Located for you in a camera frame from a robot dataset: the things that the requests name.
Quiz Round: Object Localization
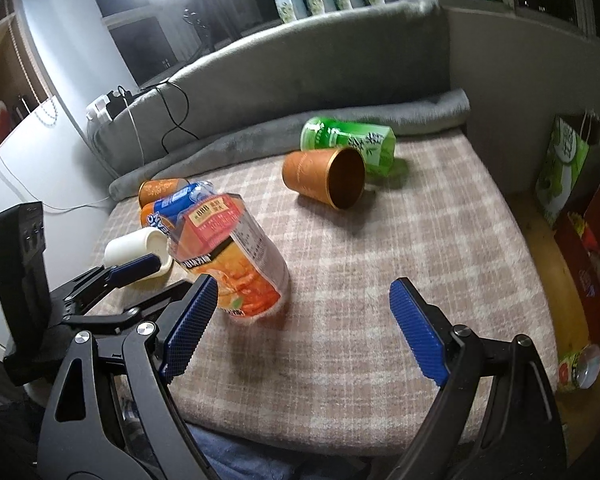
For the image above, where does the drink can on floor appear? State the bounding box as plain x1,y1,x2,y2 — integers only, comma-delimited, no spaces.
557,344,600,392

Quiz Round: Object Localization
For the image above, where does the green paper shopping bag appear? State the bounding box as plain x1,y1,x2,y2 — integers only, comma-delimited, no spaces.
534,110,600,226

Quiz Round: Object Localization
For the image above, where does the grey sofa backrest cushion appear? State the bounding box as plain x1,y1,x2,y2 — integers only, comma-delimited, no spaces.
86,0,451,177

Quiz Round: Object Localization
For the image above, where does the white cable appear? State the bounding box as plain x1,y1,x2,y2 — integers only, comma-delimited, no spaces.
0,89,146,214

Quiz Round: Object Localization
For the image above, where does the grey rolled blanket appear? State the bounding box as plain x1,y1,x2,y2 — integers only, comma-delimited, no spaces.
109,89,470,202

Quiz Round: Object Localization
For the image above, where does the red gift box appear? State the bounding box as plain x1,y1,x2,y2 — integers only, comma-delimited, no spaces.
555,186,600,344

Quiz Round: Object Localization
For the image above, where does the orange paper cup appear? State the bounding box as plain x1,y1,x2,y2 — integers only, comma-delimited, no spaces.
137,178,188,208
282,146,366,210

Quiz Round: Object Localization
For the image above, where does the green tea bottle cup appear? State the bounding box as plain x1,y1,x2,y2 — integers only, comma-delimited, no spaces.
300,117,396,177

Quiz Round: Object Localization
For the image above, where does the orange cut plastic bottle cup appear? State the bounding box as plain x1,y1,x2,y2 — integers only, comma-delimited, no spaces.
168,193,290,322

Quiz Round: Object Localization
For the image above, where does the white power strip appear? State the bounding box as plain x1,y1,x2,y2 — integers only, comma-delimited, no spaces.
85,94,111,124

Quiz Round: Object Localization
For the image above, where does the orange paper cup right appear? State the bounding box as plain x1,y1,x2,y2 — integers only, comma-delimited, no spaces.
282,146,366,210

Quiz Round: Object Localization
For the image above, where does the orange blue bottle cup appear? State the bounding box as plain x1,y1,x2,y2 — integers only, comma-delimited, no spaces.
140,181,215,234

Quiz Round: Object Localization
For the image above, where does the orange paper cup left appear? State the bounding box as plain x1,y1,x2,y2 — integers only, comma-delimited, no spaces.
137,178,188,208

